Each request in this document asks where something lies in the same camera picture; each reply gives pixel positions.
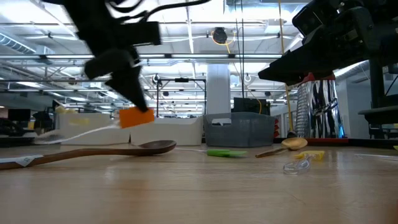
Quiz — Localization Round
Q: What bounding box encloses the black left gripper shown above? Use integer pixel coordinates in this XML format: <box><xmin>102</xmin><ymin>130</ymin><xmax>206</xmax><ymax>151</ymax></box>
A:
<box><xmin>62</xmin><ymin>0</ymin><xmax>162</xmax><ymax>113</ymax></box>

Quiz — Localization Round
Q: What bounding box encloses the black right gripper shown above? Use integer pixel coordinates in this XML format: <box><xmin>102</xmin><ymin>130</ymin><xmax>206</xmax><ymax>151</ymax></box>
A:
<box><xmin>257</xmin><ymin>0</ymin><xmax>374</xmax><ymax>86</ymax></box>

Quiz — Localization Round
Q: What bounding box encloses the orange silicone spatula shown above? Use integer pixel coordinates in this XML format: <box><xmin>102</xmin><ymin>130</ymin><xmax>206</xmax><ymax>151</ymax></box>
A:
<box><xmin>32</xmin><ymin>107</ymin><xmax>155</xmax><ymax>146</ymax></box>

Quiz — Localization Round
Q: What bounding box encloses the light wooden spoon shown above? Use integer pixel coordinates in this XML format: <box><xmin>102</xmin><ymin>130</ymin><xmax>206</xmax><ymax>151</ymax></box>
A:
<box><xmin>254</xmin><ymin>137</ymin><xmax>309</xmax><ymax>159</ymax></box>

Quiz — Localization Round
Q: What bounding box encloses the dark wooden spoon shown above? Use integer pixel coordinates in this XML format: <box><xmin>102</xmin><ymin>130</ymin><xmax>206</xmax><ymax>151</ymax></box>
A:
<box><xmin>0</xmin><ymin>139</ymin><xmax>177</xmax><ymax>171</ymax></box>

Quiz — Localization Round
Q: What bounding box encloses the yellow silicone spatula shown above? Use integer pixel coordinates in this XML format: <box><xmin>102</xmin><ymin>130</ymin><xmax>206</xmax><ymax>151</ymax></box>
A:
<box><xmin>282</xmin><ymin>150</ymin><xmax>326</xmax><ymax>175</ymax></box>

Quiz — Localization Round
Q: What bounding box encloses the black background box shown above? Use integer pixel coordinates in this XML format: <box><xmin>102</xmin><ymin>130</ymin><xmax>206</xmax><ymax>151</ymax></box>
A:
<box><xmin>233</xmin><ymin>97</ymin><xmax>271</xmax><ymax>115</ymax></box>

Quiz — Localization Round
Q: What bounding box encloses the red background object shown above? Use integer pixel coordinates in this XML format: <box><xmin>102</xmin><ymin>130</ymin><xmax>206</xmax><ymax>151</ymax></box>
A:
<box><xmin>273</xmin><ymin>115</ymin><xmax>281</xmax><ymax>139</ymax></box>

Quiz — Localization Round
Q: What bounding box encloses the white plastic bin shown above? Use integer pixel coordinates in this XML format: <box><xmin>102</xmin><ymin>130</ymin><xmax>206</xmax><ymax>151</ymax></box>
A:
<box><xmin>129</xmin><ymin>116</ymin><xmax>205</xmax><ymax>146</ymax></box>
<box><xmin>58</xmin><ymin>112</ymin><xmax>131</xmax><ymax>146</ymax></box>

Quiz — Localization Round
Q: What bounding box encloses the black monitor stand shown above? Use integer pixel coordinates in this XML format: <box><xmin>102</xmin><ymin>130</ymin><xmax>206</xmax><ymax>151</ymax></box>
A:
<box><xmin>369</xmin><ymin>58</ymin><xmax>387</xmax><ymax>110</ymax></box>

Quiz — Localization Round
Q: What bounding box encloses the white building pillar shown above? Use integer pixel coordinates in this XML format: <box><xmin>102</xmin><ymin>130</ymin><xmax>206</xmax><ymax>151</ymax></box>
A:
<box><xmin>206</xmin><ymin>63</ymin><xmax>231</xmax><ymax>115</ymax></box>

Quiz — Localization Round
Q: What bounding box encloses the grey translucent plastic bin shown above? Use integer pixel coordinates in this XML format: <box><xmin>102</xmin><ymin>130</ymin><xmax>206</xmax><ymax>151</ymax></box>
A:
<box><xmin>203</xmin><ymin>111</ymin><xmax>276</xmax><ymax>147</ymax></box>

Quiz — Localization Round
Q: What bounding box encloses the dark grey desk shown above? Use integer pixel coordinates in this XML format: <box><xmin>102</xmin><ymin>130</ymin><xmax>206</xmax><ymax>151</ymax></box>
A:
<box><xmin>357</xmin><ymin>105</ymin><xmax>398</xmax><ymax>139</ymax></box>

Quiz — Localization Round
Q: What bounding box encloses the black background monitor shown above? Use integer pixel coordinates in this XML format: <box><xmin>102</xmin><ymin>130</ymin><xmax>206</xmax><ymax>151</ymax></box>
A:
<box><xmin>7</xmin><ymin>108</ymin><xmax>32</xmax><ymax>123</ymax></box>

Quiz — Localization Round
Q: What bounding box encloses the steel box grater red handle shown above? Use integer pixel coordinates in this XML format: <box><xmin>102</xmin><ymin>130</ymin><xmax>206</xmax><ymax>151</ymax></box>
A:
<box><xmin>294</xmin><ymin>72</ymin><xmax>351</xmax><ymax>146</ymax></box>

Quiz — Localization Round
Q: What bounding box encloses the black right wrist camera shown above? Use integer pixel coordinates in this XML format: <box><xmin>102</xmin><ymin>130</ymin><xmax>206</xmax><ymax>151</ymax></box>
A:
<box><xmin>291</xmin><ymin>2</ymin><xmax>335</xmax><ymax>37</ymax></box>

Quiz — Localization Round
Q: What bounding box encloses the black gantry frame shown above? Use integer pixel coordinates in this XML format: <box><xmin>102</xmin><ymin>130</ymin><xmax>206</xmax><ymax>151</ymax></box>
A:
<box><xmin>155</xmin><ymin>77</ymin><xmax>208</xmax><ymax>118</ymax></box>

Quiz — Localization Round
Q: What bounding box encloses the black ceiling cable reel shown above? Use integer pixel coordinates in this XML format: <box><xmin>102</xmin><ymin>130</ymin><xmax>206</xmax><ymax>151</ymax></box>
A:
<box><xmin>210</xmin><ymin>27</ymin><xmax>233</xmax><ymax>54</ymax></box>

